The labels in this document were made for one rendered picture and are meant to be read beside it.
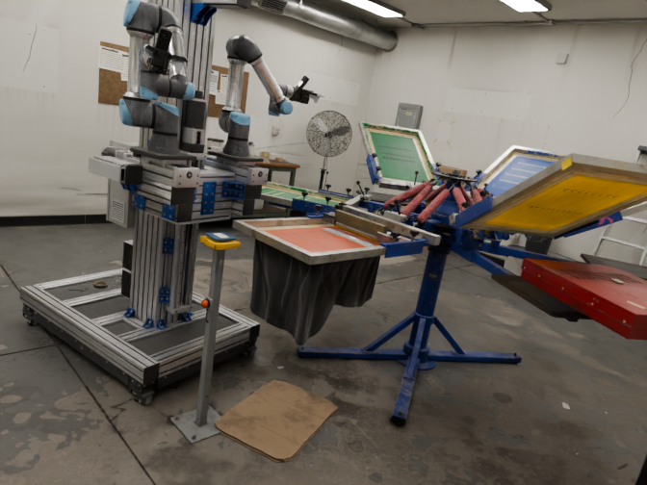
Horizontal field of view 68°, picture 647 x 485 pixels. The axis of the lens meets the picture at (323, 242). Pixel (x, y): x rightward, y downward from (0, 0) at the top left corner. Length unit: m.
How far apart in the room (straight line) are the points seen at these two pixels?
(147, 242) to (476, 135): 5.05
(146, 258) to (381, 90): 5.76
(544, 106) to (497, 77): 0.76
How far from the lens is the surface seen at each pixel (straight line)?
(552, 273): 2.07
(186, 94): 2.20
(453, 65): 7.31
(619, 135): 6.30
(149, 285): 2.93
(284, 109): 2.88
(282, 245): 2.11
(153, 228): 2.83
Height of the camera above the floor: 1.55
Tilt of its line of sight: 15 degrees down
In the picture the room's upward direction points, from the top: 9 degrees clockwise
